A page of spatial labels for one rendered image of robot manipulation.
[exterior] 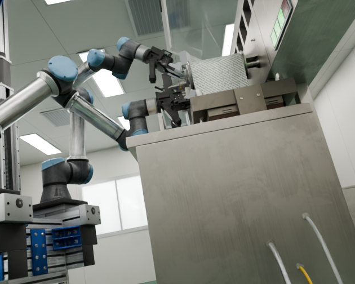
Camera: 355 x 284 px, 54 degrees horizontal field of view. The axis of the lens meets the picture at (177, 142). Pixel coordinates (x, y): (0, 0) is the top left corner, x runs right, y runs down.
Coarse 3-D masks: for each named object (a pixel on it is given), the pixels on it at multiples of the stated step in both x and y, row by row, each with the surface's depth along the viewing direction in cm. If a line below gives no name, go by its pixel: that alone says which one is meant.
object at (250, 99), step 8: (240, 88) 129; (248, 88) 128; (256, 88) 128; (240, 96) 128; (248, 96) 128; (256, 96) 127; (240, 104) 127; (248, 104) 127; (256, 104) 126; (264, 104) 126; (240, 112) 126; (248, 112) 126
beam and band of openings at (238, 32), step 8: (240, 0) 174; (248, 0) 160; (240, 8) 178; (248, 8) 174; (240, 16) 181; (248, 16) 173; (240, 24) 186; (248, 24) 172; (240, 32) 188; (232, 40) 211; (240, 40) 201; (232, 48) 216; (240, 48) 202
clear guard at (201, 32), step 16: (176, 0) 208; (192, 0) 201; (208, 0) 194; (224, 0) 188; (176, 16) 224; (192, 16) 216; (208, 16) 208; (224, 16) 201; (176, 32) 241; (192, 32) 232; (208, 32) 223; (224, 32) 215; (176, 48) 262; (192, 48) 251; (208, 48) 241; (224, 48) 231
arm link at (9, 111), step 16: (48, 64) 134; (64, 64) 137; (48, 80) 133; (64, 80) 135; (16, 96) 126; (32, 96) 129; (48, 96) 136; (0, 112) 121; (16, 112) 125; (0, 128) 121
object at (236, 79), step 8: (232, 72) 155; (240, 72) 155; (200, 80) 155; (208, 80) 154; (216, 80) 154; (224, 80) 154; (232, 80) 154; (240, 80) 154; (200, 88) 153; (208, 88) 153; (216, 88) 153; (224, 88) 153; (232, 88) 153
